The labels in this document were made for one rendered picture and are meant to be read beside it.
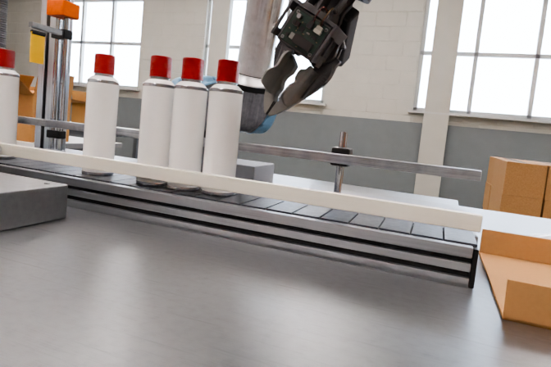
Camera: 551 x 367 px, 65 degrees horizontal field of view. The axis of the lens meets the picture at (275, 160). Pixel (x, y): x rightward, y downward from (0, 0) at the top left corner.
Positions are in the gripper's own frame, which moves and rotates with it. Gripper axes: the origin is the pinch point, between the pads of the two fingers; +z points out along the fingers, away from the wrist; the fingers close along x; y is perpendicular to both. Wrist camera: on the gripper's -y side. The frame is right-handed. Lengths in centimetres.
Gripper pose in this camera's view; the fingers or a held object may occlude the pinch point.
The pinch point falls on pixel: (273, 107)
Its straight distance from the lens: 64.0
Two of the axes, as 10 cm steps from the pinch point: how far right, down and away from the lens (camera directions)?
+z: -5.5, 8.0, 2.4
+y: -3.5, 0.4, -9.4
